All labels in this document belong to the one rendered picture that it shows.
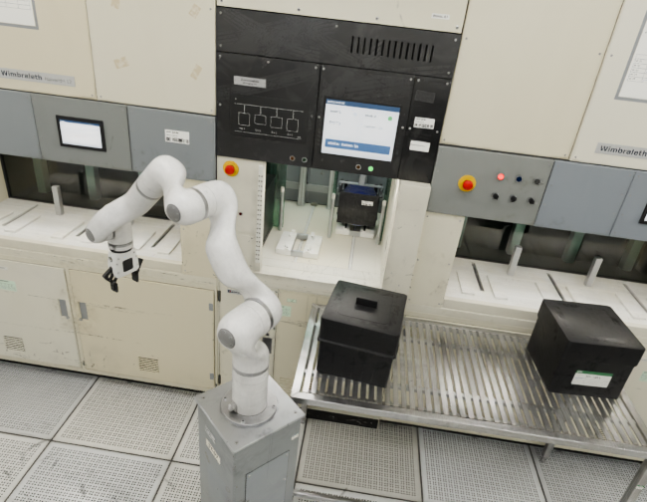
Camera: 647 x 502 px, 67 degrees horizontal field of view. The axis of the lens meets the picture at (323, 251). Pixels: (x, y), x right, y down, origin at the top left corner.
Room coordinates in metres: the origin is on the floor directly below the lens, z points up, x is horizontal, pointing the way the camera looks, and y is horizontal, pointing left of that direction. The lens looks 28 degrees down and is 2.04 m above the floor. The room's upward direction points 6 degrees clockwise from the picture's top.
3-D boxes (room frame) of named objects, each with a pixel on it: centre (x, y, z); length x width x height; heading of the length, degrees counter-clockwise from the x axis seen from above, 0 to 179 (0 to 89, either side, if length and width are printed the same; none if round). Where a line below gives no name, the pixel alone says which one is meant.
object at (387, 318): (1.53, -0.18, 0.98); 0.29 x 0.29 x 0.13; 78
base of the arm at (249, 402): (1.21, 0.20, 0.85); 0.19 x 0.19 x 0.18
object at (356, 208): (2.50, -0.16, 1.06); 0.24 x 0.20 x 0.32; 86
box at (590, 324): (1.59, -1.06, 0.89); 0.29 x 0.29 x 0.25; 0
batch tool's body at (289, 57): (2.32, 0.02, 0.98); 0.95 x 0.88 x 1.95; 176
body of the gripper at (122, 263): (1.50, 0.72, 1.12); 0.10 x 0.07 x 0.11; 151
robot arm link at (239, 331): (1.19, 0.21, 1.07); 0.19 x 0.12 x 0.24; 151
